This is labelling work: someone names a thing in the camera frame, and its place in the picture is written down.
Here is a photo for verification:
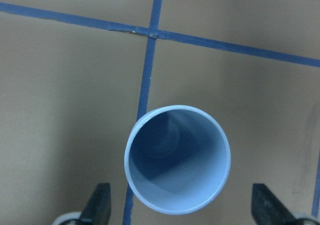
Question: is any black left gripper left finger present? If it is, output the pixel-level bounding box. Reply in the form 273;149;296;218
53;183;111;225

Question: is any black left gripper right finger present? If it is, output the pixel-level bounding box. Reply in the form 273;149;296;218
251;183;320;225

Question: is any light blue plastic cup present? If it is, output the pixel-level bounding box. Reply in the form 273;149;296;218
124;105;231;215

